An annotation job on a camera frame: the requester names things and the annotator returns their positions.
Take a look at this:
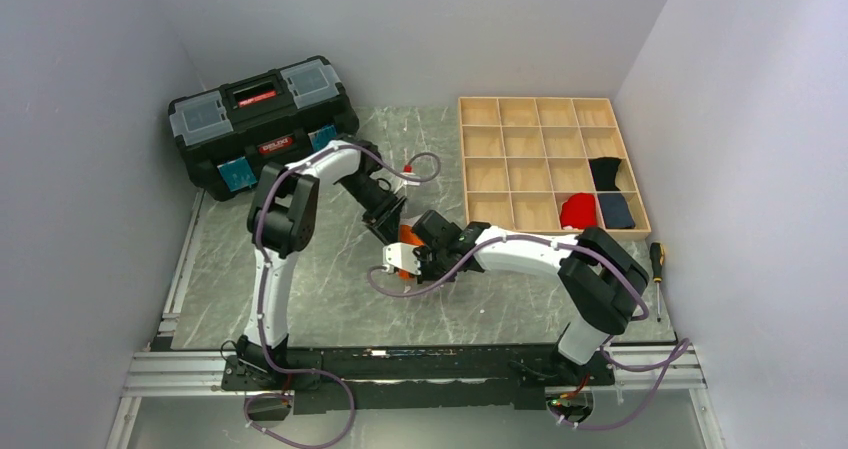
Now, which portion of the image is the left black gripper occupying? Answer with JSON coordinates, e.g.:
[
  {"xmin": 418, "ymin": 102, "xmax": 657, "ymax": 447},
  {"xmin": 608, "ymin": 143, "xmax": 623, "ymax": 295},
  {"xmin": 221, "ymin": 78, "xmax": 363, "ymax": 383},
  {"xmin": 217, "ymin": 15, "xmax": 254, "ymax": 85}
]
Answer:
[{"xmin": 338, "ymin": 173, "xmax": 408, "ymax": 245}]

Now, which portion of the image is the orange underwear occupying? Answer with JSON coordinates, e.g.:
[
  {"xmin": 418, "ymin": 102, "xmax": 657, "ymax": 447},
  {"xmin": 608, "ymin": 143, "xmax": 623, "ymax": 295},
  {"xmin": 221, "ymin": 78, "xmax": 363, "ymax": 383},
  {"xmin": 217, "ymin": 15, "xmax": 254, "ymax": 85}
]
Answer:
[{"xmin": 397, "ymin": 215, "xmax": 423, "ymax": 281}]

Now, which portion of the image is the wooden compartment tray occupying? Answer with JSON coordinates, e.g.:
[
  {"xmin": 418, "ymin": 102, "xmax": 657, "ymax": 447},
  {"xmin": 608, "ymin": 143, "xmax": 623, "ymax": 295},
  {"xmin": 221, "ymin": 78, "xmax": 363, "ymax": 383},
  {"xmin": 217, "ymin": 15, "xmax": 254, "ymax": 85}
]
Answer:
[{"xmin": 458, "ymin": 97, "xmax": 652, "ymax": 241}]

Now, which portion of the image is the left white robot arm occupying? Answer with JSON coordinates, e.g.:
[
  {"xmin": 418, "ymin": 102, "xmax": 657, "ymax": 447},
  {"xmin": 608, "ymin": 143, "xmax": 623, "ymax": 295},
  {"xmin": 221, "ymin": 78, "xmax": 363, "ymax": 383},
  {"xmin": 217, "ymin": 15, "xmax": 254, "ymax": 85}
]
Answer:
[{"xmin": 236, "ymin": 136, "xmax": 406, "ymax": 389}]

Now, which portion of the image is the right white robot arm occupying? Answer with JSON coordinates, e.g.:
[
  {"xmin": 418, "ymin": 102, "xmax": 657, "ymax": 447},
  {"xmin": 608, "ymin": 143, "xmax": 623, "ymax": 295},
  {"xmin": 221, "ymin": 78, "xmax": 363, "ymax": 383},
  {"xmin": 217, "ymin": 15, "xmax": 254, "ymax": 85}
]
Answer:
[{"xmin": 411, "ymin": 210, "xmax": 649, "ymax": 384}]

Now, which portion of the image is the red rolled underwear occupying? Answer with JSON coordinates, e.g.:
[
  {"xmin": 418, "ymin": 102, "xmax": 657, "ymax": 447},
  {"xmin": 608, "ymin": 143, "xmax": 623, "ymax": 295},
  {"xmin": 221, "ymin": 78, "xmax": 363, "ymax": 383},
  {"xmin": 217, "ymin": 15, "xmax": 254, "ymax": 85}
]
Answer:
[{"xmin": 559, "ymin": 193, "xmax": 598, "ymax": 230}]

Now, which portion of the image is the dark blue rolled underwear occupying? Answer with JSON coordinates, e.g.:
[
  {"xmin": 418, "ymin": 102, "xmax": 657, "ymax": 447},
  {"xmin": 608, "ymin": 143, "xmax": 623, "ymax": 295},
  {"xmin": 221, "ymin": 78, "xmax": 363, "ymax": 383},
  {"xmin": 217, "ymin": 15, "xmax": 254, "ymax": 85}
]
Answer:
[{"xmin": 598, "ymin": 192, "xmax": 636, "ymax": 230}]

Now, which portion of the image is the black rolled underwear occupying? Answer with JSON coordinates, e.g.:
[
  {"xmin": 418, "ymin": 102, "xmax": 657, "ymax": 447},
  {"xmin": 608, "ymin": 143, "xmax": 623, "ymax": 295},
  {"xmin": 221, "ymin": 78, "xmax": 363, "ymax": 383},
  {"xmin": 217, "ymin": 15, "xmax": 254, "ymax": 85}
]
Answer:
[{"xmin": 589, "ymin": 157, "xmax": 623, "ymax": 192}]

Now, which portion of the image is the black plastic toolbox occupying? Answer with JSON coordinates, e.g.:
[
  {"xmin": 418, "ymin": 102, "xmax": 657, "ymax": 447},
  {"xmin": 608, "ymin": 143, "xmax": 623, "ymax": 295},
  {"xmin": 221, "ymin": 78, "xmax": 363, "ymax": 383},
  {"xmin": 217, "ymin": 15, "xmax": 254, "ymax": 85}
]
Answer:
[{"xmin": 167, "ymin": 55, "xmax": 360, "ymax": 201}]

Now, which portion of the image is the yellow black screwdriver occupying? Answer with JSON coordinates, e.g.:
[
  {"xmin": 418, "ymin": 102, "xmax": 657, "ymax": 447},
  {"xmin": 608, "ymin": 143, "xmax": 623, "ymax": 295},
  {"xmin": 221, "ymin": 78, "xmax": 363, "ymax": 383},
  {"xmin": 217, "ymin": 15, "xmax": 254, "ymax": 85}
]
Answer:
[{"xmin": 649, "ymin": 242, "xmax": 665, "ymax": 322}]

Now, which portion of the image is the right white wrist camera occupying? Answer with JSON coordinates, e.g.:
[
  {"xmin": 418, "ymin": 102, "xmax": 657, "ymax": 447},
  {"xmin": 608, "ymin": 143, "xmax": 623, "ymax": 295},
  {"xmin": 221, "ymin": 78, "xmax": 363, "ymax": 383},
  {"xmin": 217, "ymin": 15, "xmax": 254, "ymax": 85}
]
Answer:
[{"xmin": 382, "ymin": 242, "xmax": 421, "ymax": 276}]

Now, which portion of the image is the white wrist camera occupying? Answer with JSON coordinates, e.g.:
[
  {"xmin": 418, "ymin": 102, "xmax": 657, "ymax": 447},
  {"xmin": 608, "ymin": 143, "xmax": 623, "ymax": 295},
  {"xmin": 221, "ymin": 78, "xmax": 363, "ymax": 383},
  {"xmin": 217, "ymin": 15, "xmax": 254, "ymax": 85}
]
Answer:
[
  {"xmin": 400, "ymin": 164, "xmax": 421, "ymax": 187},
  {"xmin": 382, "ymin": 242, "xmax": 421, "ymax": 276}
]

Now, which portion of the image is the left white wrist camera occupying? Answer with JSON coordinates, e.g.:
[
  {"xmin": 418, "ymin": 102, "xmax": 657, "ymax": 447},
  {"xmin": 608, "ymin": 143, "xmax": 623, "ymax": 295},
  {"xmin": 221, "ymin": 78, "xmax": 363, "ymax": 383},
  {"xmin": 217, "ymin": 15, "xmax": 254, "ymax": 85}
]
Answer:
[{"xmin": 400, "ymin": 164, "xmax": 421, "ymax": 187}]

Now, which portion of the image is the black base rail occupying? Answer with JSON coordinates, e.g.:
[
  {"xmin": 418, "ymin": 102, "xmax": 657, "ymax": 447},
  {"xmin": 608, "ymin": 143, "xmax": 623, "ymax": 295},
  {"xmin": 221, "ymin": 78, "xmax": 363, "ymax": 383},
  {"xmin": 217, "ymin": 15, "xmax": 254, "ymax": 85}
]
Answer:
[{"xmin": 221, "ymin": 344, "xmax": 615, "ymax": 415}]

